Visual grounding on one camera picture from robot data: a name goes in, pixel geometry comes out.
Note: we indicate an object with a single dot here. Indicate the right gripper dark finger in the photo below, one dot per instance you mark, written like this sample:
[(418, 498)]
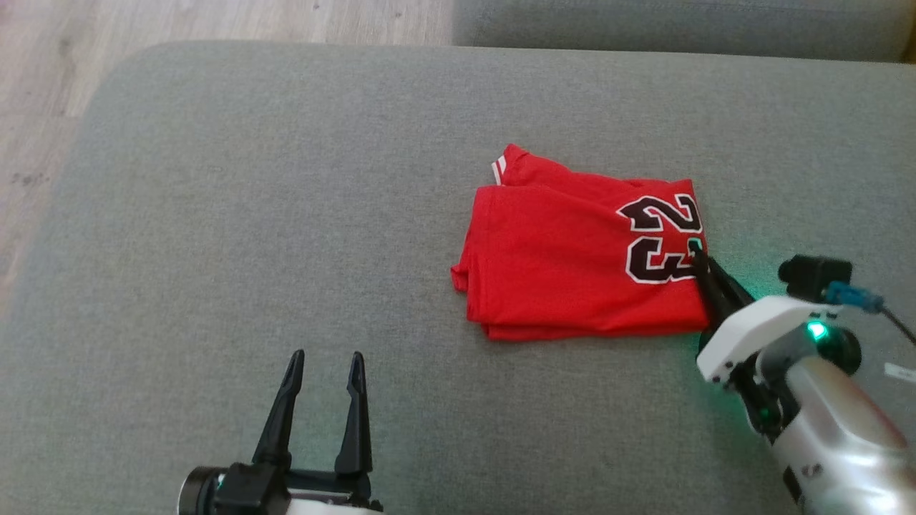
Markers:
[(712, 297), (733, 290)]

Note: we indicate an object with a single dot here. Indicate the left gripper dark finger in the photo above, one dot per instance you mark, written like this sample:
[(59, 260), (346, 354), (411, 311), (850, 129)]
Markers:
[(356, 422), (283, 422)]

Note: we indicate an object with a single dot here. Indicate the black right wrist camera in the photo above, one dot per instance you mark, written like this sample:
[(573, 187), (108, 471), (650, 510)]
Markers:
[(812, 275)]

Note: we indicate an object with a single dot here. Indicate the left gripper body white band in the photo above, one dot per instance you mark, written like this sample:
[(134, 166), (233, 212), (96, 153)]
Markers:
[(336, 493)]

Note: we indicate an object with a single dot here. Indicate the grey-green sofa seat cushion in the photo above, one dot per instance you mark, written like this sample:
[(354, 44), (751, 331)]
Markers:
[(250, 236)]

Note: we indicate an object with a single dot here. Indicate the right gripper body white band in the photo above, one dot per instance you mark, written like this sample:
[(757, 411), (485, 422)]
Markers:
[(758, 329)]

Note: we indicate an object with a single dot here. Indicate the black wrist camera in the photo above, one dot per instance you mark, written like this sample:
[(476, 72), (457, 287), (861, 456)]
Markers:
[(243, 490), (812, 275)]

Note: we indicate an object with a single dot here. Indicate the red basketball jersey number 23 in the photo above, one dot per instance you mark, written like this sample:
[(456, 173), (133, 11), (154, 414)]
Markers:
[(551, 265)]

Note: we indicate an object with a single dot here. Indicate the grey-green sofa back cushion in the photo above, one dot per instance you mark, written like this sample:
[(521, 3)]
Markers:
[(680, 25)]

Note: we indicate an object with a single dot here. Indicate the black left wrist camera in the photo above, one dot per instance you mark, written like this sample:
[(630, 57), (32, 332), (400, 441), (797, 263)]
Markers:
[(243, 490)]

